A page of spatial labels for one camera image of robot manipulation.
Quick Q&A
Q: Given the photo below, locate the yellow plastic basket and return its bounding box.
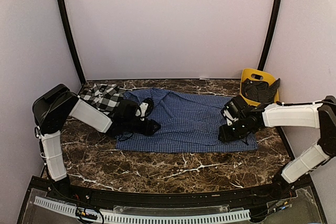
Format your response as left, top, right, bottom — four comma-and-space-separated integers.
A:
240, 68, 280, 106

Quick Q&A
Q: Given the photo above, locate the right black corner post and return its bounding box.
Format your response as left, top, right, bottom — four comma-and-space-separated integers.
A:
257, 0, 281, 71

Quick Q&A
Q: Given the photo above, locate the blue checked long sleeve shirt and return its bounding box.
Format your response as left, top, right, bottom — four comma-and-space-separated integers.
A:
116, 88, 258, 153

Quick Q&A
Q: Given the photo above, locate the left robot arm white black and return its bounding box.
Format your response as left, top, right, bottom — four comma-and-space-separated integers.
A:
32, 84, 161, 201

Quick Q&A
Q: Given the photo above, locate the black front rail frame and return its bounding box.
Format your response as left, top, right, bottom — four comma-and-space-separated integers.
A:
39, 179, 297, 211

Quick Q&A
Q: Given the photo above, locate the left black corner post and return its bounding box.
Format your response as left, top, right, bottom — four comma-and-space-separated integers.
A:
57, 0, 86, 85

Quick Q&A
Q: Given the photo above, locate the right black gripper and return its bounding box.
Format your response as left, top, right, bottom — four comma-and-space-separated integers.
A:
219, 118, 249, 143

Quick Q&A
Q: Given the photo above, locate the black corner post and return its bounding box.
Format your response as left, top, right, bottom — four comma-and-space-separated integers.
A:
257, 0, 281, 71
57, 0, 86, 85

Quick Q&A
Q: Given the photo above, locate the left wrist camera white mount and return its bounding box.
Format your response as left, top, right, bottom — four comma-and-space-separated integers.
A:
135, 98, 154, 121

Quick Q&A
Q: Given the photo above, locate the dark grey shirt in basket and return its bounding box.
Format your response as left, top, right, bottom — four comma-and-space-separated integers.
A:
241, 78, 280, 103

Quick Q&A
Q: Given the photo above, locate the white slotted cable duct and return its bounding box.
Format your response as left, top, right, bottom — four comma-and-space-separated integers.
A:
34, 196, 250, 223

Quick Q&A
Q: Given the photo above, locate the black white plaid shirt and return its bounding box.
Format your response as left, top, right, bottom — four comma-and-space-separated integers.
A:
79, 83, 127, 115

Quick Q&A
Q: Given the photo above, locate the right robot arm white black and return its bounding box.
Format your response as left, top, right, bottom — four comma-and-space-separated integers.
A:
218, 95, 335, 200

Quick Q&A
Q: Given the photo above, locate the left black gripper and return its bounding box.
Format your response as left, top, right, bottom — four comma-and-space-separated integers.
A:
123, 117, 160, 135

